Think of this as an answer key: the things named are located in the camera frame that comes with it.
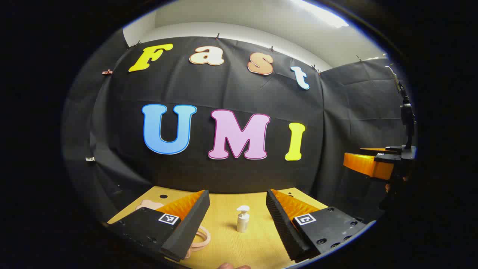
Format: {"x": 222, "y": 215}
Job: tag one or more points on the pink suitcase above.
{"x": 149, "y": 204}

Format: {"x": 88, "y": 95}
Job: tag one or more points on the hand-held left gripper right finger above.
{"x": 283, "y": 224}

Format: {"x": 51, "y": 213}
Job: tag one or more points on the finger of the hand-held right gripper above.
{"x": 377, "y": 150}
{"x": 368, "y": 166}

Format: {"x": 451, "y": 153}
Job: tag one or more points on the black backdrop cloth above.
{"x": 224, "y": 89}

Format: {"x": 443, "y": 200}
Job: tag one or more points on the white pump bottle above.
{"x": 242, "y": 223}

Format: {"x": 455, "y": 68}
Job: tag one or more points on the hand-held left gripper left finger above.
{"x": 188, "y": 224}

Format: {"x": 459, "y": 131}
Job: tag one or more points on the red cloth clip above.
{"x": 107, "y": 71}

